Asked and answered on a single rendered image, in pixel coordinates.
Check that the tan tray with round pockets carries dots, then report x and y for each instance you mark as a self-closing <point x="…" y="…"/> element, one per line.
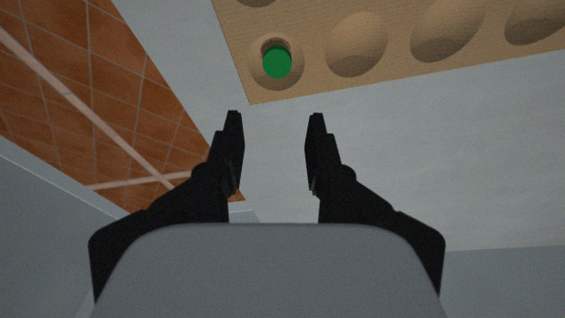
<point x="338" y="44"/>

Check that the green disc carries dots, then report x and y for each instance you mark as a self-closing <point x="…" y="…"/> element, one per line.
<point x="277" y="62"/>

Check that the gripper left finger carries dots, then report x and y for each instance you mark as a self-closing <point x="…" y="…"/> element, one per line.
<point x="203" y="198"/>

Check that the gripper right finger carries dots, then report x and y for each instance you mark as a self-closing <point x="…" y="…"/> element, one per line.
<point x="344" y="200"/>

